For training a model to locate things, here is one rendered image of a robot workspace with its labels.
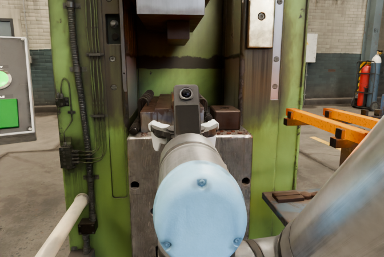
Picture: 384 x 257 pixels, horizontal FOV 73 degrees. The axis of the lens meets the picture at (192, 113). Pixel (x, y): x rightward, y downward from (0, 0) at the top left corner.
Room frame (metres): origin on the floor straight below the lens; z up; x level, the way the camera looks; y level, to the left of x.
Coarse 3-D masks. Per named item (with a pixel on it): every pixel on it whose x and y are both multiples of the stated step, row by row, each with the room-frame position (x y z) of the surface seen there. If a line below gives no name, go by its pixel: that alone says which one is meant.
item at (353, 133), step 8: (296, 112) 0.74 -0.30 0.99; (304, 112) 0.73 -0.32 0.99; (304, 120) 0.69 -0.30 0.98; (312, 120) 0.66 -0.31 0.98; (320, 120) 0.62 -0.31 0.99; (328, 120) 0.62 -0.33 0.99; (328, 128) 0.59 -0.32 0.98; (344, 128) 0.54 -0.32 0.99; (352, 128) 0.53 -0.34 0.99; (360, 128) 0.53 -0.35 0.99; (352, 136) 0.52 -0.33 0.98; (360, 136) 0.50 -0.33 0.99
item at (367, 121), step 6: (324, 108) 0.80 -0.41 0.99; (330, 108) 0.80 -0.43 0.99; (324, 114) 0.79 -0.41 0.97; (336, 114) 0.74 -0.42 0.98; (342, 114) 0.72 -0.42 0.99; (348, 114) 0.70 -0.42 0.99; (354, 114) 0.69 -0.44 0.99; (342, 120) 0.72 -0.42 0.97; (348, 120) 0.69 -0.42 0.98; (354, 120) 0.67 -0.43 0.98; (360, 120) 0.65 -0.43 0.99; (366, 120) 0.64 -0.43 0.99; (372, 120) 0.62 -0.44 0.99; (378, 120) 0.62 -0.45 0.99; (366, 126) 0.63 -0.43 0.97; (372, 126) 0.62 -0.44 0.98
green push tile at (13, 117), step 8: (0, 104) 0.63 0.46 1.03; (8, 104) 0.63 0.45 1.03; (16, 104) 0.64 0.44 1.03; (0, 112) 0.62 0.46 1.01; (8, 112) 0.62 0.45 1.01; (16, 112) 0.63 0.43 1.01; (0, 120) 0.61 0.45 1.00; (8, 120) 0.61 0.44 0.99; (16, 120) 0.62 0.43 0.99; (0, 128) 0.60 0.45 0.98
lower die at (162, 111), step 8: (160, 96) 1.14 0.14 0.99; (168, 96) 1.14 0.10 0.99; (152, 104) 0.97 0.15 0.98; (160, 104) 0.90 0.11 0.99; (168, 104) 0.90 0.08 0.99; (200, 104) 0.89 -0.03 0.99; (144, 112) 0.80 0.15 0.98; (152, 112) 0.80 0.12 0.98; (160, 112) 0.81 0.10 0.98; (168, 112) 0.81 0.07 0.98; (144, 120) 0.80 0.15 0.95; (152, 120) 0.80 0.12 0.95; (160, 120) 0.81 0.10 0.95; (168, 120) 0.81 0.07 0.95; (144, 128) 0.80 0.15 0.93
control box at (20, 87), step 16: (0, 48) 0.70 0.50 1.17; (16, 48) 0.72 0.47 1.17; (0, 64) 0.68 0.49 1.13; (16, 64) 0.70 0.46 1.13; (16, 80) 0.68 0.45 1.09; (0, 96) 0.64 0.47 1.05; (16, 96) 0.66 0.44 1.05; (32, 96) 0.69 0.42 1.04; (32, 112) 0.65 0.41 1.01; (16, 128) 0.62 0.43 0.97; (32, 128) 0.63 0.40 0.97; (0, 144) 0.64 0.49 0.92
